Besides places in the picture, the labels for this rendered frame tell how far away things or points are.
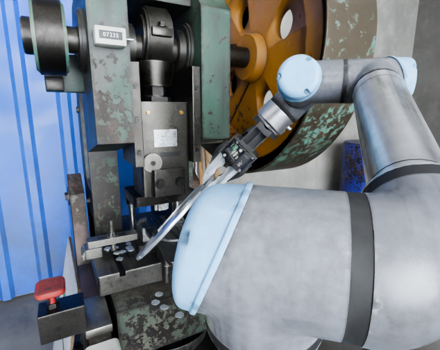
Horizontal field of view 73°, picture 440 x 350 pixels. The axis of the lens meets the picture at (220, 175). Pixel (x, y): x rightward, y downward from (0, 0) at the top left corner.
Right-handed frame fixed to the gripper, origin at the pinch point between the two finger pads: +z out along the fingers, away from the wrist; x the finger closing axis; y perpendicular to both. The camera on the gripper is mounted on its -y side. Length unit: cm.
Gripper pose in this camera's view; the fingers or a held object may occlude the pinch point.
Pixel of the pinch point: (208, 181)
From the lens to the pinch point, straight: 74.7
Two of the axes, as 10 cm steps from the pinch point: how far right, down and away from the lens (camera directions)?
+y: -1.7, 2.0, -9.7
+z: -7.0, 6.7, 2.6
